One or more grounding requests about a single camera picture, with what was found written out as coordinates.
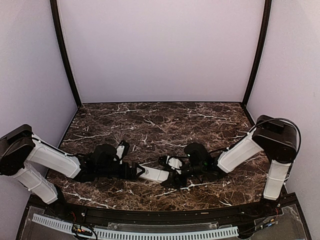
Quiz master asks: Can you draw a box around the black front rail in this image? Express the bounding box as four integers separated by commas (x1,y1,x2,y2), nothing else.
66,202,259,226

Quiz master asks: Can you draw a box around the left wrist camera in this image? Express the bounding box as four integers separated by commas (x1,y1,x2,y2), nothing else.
116,140,130,164

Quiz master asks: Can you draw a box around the white remote control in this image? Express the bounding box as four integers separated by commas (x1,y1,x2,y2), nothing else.
139,166,170,183

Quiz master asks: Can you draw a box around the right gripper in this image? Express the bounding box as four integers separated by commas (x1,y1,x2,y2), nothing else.
160,162,205,190

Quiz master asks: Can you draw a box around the black frame post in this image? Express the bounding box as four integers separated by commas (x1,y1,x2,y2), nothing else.
241,0,272,109
49,0,82,108

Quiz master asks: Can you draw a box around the left black frame post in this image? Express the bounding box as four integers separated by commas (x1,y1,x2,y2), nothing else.
49,0,82,108

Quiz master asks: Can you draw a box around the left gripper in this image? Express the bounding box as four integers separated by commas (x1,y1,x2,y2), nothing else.
96,161,145,180

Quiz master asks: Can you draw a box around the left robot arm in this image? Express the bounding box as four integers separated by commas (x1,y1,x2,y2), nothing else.
0,124,145,218

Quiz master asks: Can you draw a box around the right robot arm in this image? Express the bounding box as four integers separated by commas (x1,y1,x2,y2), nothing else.
158,115,302,217

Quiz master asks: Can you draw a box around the white slotted cable duct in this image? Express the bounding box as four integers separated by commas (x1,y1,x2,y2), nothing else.
31,213,239,240

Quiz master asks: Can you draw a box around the right black frame post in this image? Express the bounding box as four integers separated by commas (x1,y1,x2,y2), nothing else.
241,0,272,109

